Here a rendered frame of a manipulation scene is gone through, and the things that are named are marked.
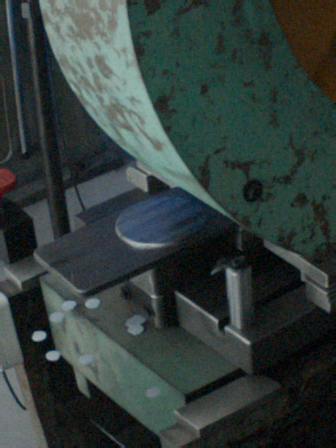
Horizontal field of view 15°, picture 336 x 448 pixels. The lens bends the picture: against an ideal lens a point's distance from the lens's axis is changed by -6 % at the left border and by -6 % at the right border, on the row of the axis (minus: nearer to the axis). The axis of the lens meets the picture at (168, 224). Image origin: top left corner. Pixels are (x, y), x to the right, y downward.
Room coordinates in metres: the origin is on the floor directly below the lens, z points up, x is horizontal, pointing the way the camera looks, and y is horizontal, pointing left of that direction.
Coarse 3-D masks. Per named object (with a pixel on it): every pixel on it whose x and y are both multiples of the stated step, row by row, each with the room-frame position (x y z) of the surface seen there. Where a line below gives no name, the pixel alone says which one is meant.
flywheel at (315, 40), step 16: (272, 0) 1.20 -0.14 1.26; (288, 0) 1.21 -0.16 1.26; (304, 0) 1.22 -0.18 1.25; (320, 0) 1.24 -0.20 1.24; (288, 16) 1.21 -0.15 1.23; (304, 16) 1.22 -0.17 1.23; (320, 16) 1.23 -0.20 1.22; (288, 32) 1.21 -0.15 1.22; (304, 32) 1.22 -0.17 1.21; (320, 32) 1.23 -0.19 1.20; (304, 48) 1.22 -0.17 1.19; (320, 48) 1.23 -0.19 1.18; (304, 64) 1.22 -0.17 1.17; (320, 64) 1.23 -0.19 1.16; (320, 80) 1.23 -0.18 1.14
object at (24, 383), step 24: (24, 264) 1.73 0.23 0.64; (0, 288) 1.70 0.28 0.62; (24, 288) 1.68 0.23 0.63; (24, 312) 1.68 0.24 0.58; (24, 336) 1.68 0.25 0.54; (48, 336) 1.71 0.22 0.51; (24, 360) 1.67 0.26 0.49; (48, 360) 1.71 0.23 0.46; (24, 384) 1.69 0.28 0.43; (48, 384) 1.69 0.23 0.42; (72, 384) 1.72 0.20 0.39; (48, 408) 1.68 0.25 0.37; (72, 408) 1.71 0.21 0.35; (96, 408) 1.73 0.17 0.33; (48, 432) 1.68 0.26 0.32; (72, 432) 1.70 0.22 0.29; (96, 432) 1.72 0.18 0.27
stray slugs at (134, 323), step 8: (64, 304) 1.60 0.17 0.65; (72, 304) 1.60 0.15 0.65; (88, 304) 1.59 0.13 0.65; (96, 304) 1.59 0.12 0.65; (56, 320) 1.56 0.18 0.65; (128, 320) 1.54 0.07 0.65; (136, 320) 1.54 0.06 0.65; (144, 320) 1.54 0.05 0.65; (136, 328) 1.52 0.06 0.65; (32, 336) 1.52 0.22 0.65; (40, 336) 1.52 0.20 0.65; (48, 352) 1.48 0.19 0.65; (56, 352) 1.48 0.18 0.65; (56, 360) 1.46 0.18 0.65; (80, 360) 1.45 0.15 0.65; (88, 360) 1.45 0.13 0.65; (152, 392) 1.36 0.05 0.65; (160, 392) 1.36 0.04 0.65
